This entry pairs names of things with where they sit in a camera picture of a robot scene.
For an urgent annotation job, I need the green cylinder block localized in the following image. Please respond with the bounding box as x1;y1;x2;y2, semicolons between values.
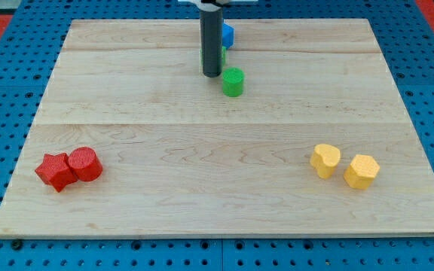
222;67;245;97

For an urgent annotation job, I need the green star block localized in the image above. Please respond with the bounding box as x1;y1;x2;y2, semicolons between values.
200;46;227;67

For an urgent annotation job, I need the red star block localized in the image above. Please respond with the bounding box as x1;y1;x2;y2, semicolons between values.
35;153;78;193

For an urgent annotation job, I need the wooden board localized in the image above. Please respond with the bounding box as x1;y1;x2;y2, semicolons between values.
0;19;434;239

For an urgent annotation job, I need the blue cube block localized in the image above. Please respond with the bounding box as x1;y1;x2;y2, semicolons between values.
222;23;234;49

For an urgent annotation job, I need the yellow heart block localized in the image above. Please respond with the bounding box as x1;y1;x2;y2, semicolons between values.
310;144;341;179

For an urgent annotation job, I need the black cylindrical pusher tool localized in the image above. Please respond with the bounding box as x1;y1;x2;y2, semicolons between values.
197;1;223;78

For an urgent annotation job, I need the red cylinder block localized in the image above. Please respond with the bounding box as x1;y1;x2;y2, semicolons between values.
68;147;103;181

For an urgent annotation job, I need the yellow hexagon block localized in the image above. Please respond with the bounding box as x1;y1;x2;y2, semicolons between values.
344;154;381;190

